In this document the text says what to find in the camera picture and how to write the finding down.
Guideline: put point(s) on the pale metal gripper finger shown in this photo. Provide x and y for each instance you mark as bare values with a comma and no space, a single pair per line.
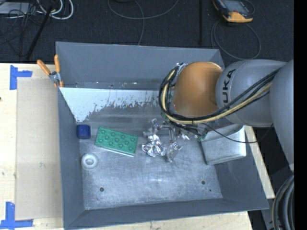
173,150
153,126

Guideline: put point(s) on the crumpled silver foil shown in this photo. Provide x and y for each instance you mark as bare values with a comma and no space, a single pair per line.
154,148

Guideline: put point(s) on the dark green flat block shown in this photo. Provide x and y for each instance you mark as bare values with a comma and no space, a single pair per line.
116,141

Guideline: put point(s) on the grey metal bin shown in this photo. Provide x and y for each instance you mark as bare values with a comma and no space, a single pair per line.
144,181

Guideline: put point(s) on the grey metal box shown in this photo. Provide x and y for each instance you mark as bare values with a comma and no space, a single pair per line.
223,147

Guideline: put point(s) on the blue cylinder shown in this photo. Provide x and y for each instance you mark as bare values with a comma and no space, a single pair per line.
83,131

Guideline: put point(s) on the pale wood flat board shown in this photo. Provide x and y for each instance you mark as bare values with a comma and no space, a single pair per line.
36,140

